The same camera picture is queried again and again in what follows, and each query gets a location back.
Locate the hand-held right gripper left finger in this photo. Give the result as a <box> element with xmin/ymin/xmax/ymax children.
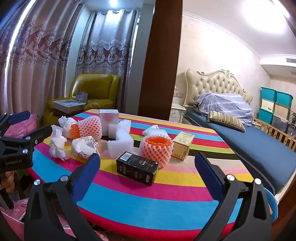
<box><xmin>24</xmin><ymin>153</ymin><xmax>101</xmax><ymax>241</ymax></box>

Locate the blue striped quilt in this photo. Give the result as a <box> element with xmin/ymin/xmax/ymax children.
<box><xmin>194</xmin><ymin>92</ymin><xmax>253</xmax><ymax>127</ymax></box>

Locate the striped tablecloth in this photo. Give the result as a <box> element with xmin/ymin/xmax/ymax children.
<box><xmin>26</xmin><ymin>109</ymin><xmax>255</xmax><ymax>240</ymax></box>

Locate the striped beige pillow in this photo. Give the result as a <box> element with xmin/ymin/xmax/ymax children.
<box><xmin>207</xmin><ymin>111</ymin><xmax>246</xmax><ymax>133</ymax></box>

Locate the white box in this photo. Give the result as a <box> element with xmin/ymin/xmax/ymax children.
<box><xmin>99</xmin><ymin>109</ymin><xmax>119</xmax><ymax>136</ymax></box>

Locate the brown cardboard box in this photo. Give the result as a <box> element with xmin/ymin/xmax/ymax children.
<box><xmin>171</xmin><ymin>131</ymin><xmax>195</xmax><ymax>161</ymax></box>

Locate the white nightstand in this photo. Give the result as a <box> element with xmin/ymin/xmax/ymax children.
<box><xmin>170</xmin><ymin>103</ymin><xmax>186</xmax><ymax>123</ymax></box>

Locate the printed white plastic bag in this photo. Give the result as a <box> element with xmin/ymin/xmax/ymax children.
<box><xmin>71</xmin><ymin>136</ymin><xmax>100</xmax><ymax>160</ymax></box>

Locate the narrow pink lace curtain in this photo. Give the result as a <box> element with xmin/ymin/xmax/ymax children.
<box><xmin>79</xmin><ymin>9</ymin><xmax>139</xmax><ymax>109</ymax></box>

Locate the crumpled white plastic wrap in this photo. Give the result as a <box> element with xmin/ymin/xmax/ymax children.
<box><xmin>142</xmin><ymin>125</ymin><xmax>171</xmax><ymax>139</ymax></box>

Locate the wooden rail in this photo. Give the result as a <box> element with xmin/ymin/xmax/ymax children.
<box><xmin>253</xmin><ymin>117</ymin><xmax>296</xmax><ymax>150</ymax></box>

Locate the small blue printed box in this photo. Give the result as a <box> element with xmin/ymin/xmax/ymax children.
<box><xmin>75</xmin><ymin>91</ymin><xmax>89</xmax><ymax>103</ymax></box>

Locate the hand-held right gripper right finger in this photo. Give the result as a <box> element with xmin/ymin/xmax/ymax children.
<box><xmin>195</xmin><ymin>152</ymin><xmax>272</xmax><ymax>241</ymax></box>

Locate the long pink orange foam net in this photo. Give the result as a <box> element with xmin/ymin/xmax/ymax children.
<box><xmin>69</xmin><ymin>116</ymin><xmax>103</xmax><ymax>141</ymax></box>

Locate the small white foam block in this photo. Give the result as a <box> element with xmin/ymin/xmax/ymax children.
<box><xmin>108</xmin><ymin>124</ymin><xmax>119</xmax><ymax>139</ymax></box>

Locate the flat printed box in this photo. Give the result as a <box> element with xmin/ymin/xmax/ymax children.
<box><xmin>53</xmin><ymin>99</ymin><xmax>86</xmax><ymax>114</ymax></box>

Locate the large white foam block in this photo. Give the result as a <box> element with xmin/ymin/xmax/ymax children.
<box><xmin>107</xmin><ymin>128</ymin><xmax>135</xmax><ymax>160</ymax></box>

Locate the person's left hand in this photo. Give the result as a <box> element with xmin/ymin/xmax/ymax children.
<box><xmin>4</xmin><ymin>172</ymin><xmax>16</xmax><ymax>193</ymax></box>

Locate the black box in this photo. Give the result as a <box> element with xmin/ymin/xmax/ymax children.
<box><xmin>116</xmin><ymin>151</ymin><xmax>160</xmax><ymax>186</ymax></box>

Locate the orange in foam net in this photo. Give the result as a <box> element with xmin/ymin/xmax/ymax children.
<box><xmin>139</xmin><ymin>133</ymin><xmax>174</xmax><ymax>168</ymax></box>

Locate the blue mattress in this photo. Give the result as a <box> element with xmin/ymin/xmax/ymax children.
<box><xmin>185</xmin><ymin>109</ymin><xmax>296</xmax><ymax>195</ymax></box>

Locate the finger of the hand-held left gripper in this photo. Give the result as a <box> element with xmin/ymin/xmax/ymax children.
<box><xmin>0</xmin><ymin>125</ymin><xmax>53</xmax><ymax>156</ymax></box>
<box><xmin>0</xmin><ymin>111</ymin><xmax>31</xmax><ymax>133</ymax></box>

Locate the yellow leather armchair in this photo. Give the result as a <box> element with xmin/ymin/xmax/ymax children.
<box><xmin>44</xmin><ymin>74</ymin><xmax>121</xmax><ymax>126</ymax></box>

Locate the crumpled white paper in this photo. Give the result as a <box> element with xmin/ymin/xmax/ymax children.
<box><xmin>49</xmin><ymin>125</ymin><xmax>71</xmax><ymax>161</ymax></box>

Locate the stack of storage boxes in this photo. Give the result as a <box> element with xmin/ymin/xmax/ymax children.
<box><xmin>258</xmin><ymin>86</ymin><xmax>296</xmax><ymax>137</ymax></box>

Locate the brown wooden pillar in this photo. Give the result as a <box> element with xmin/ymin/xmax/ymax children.
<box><xmin>138</xmin><ymin>0</ymin><xmax>183</xmax><ymax>121</ymax></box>

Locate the wide pink lace curtain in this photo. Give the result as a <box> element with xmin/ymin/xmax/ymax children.
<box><xmin>0</xmin><ymin>0</ymin><xmax>86</xmax><ymax>116</ymax></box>

